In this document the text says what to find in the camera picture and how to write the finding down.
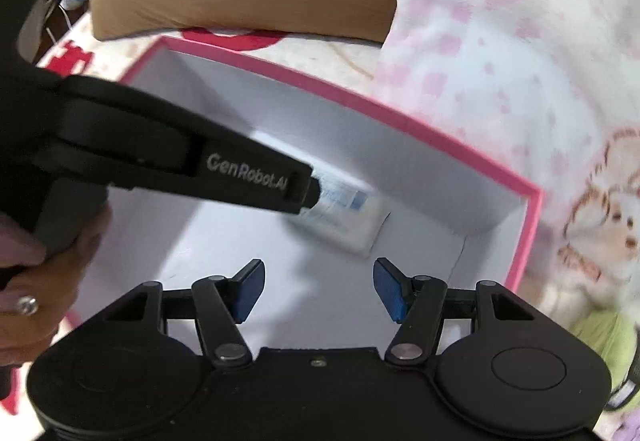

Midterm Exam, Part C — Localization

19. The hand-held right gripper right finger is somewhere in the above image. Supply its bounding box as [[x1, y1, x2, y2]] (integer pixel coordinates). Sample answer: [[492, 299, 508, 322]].
[[374, 257, 538, 364]]

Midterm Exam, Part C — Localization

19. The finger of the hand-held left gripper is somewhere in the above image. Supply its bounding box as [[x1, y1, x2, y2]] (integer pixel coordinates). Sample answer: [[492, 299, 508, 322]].
[[286, 175, 322, 214]]

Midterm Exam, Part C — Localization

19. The white blue-print packet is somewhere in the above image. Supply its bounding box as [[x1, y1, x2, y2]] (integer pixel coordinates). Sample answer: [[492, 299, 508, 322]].
[[287, 166, 391, 258]]

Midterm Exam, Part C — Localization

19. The pink cardboard box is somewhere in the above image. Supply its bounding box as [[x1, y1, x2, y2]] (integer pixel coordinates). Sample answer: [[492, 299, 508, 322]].
[[75, 35, 545, 337]]

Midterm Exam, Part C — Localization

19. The person's left hand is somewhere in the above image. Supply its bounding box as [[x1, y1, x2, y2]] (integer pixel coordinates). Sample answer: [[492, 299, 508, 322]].
[[0, 206, 113, 367]]

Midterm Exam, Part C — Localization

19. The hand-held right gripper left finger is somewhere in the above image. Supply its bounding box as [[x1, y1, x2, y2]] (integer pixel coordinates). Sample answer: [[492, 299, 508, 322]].
[[102, 259, 265, 367]]

